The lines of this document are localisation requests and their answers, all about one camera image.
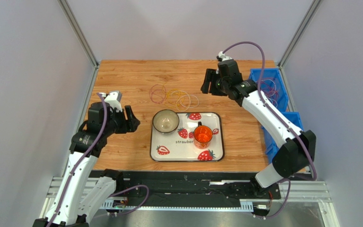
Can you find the beige ceramic bowl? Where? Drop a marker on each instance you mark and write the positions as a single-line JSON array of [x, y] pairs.
[[166, 121]]

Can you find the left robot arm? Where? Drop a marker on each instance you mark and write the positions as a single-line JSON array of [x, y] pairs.
[[70, 208]]

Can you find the blue plastic bin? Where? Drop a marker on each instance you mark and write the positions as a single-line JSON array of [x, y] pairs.
[[274, 89], [271, 146]]

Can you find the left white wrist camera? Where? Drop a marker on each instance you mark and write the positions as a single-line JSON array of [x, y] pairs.
[[113, 98]]

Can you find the near blue plastic bin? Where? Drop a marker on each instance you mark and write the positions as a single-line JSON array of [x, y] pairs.
[[271, 146]]

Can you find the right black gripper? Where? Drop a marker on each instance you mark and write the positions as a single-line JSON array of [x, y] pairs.
[[212, 82]]

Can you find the orange transparent mug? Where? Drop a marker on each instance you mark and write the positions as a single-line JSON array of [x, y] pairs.
[[202, 136]]

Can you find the white strawberry tray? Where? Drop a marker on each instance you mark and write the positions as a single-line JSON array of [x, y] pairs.
[[178, 145]]

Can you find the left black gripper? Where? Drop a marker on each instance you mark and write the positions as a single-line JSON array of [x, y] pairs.
[[129, 125]]

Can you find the aluminium frame rail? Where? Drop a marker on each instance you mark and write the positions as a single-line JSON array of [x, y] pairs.
[[303, 199]]

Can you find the far blue plastic bin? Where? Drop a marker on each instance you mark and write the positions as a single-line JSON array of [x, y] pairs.
[[274, 89]]

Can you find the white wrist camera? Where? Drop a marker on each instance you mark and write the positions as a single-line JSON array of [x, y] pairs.
[[222, 57], [113, 98]]

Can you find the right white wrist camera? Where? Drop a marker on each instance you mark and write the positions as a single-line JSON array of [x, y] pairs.
[[222, 57]]

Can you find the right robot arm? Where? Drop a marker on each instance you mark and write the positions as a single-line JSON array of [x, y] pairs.
[[296, 146]]

